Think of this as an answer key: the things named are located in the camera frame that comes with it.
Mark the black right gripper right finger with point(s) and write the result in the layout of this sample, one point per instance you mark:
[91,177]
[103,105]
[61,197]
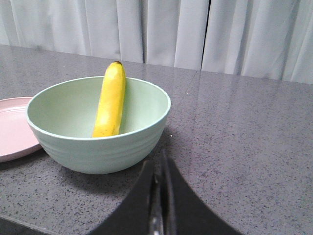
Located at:
[183,212]

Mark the pink plate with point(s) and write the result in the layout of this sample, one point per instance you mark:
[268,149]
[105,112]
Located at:
[16,137]

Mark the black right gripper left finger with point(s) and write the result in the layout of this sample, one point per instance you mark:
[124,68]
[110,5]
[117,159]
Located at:
[140,212]

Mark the white curtain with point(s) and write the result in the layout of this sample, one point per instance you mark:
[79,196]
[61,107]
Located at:
[259,38]

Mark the green bowl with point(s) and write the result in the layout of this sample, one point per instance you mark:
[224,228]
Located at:
[62,119]

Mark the yellow banana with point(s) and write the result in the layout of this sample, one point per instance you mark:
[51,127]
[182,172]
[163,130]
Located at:
[110,106]

